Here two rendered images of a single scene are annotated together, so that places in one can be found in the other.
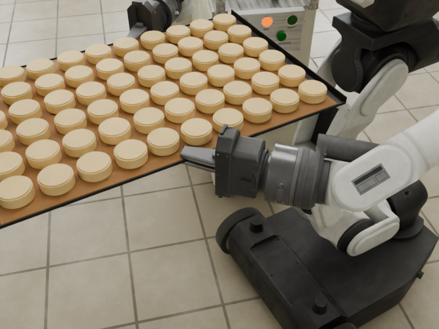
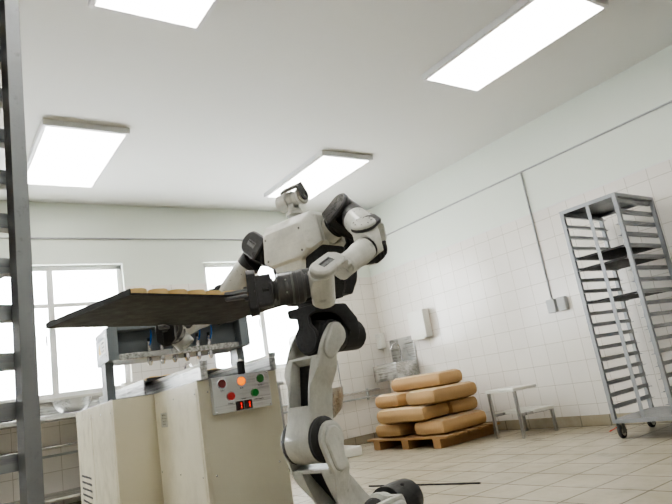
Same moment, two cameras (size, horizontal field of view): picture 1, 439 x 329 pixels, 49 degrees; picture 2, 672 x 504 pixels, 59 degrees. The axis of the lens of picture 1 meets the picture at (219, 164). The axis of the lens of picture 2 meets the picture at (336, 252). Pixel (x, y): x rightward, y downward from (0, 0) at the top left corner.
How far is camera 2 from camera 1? 1.31 m
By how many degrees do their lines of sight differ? 59
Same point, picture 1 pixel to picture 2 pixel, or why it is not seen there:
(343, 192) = (316, 268)
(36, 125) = not seen: hidden behind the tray
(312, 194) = (302, 278)
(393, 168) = (334, 256)
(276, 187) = (283, 281)
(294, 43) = (266, 398)
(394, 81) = (338, 333)
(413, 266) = not seen: outside the picture
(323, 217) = (332, 452)
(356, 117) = (323, 356)
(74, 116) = not seen: hidden behind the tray
